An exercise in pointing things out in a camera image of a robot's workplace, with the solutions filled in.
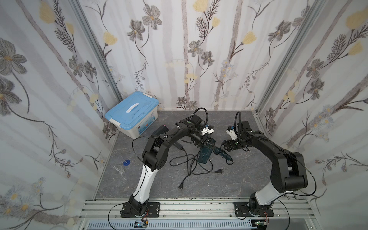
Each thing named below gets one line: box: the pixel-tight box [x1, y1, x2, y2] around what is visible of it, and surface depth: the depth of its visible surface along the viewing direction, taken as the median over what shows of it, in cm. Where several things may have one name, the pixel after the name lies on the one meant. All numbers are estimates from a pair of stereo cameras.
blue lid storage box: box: [104, 91, 160, 140], surface depth 100 cm
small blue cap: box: [123, 159, 131, 167], surface depth 92 cm
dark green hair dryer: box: [198, 137, 234, 165], surface depth 82 cm
